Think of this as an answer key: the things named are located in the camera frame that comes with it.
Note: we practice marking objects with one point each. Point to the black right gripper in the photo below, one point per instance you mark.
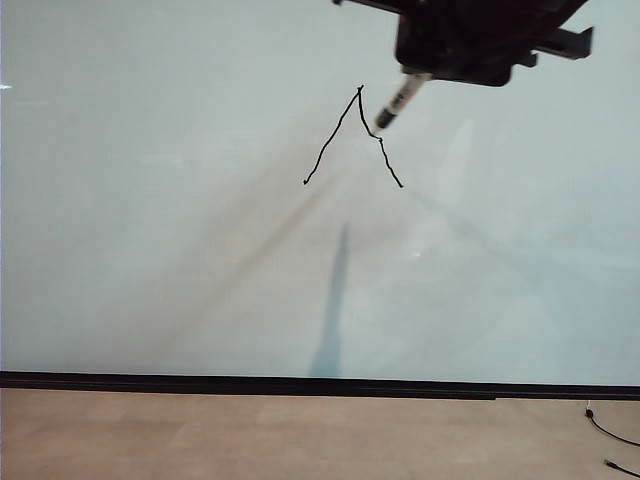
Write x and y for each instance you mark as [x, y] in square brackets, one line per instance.
[465, 40]

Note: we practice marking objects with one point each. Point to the white black whiteboard marker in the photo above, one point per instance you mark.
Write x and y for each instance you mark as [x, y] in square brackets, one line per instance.
[400, 100]

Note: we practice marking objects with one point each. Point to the large white whiteboard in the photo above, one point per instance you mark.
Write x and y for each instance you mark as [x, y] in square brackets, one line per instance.
[150, 225]

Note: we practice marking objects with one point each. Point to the black whiteboard pen tray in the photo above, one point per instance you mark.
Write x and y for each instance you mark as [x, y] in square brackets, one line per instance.
[250, 395]

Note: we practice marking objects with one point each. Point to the black marker ink strokes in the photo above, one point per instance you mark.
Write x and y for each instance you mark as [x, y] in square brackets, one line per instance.
[358, 93]

